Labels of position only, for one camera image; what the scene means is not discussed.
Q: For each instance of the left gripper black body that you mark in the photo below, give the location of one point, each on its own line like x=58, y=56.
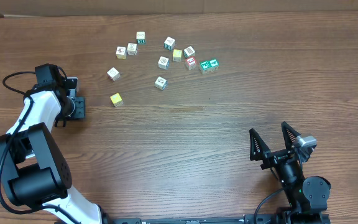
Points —
x=79, y=107

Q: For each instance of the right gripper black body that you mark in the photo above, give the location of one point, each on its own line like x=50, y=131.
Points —
x=288, y=173

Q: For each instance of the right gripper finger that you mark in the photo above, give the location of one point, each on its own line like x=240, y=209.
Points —
x=289, y=134
x=258, y=148

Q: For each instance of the yellow topped wooden block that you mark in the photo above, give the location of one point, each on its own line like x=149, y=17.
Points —
x=116, y=100

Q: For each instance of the plain white wooden block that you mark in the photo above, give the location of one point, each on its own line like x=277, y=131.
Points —
x=113, y=74

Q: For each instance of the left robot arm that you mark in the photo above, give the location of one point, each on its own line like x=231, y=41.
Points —
x=34, y=174

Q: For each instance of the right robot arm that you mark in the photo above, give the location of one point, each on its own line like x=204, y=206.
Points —
x=307, y=196

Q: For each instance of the white block yellow side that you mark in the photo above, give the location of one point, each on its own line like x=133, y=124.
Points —
x=121, y=52

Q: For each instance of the white block brown print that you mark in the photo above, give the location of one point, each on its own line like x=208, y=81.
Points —
x=132, y=49

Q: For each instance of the white block blue number side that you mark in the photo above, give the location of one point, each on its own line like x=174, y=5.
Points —
x=160, y=83

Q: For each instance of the white block green side top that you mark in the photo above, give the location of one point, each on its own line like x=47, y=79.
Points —
x=140, y=37

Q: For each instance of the green framed block right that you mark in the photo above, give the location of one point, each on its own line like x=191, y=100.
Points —
x=214, y=64

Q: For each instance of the green framed block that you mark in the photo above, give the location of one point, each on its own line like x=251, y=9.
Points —
x=214, y=64
x=205, y=67

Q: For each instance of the green framed block left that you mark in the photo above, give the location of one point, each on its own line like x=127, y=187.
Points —
x=205, y=67

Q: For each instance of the white block teal side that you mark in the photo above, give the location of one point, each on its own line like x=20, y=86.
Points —
x=169, y=43

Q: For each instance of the red framed number block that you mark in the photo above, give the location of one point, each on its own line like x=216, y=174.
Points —
x=190, y=63

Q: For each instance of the pale yellow block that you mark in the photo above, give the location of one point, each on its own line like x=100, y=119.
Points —
x=177, y=55

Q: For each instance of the white block dark green side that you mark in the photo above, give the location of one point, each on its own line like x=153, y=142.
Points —
x=189, y=52

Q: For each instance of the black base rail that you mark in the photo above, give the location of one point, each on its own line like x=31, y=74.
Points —
x=185, y=221

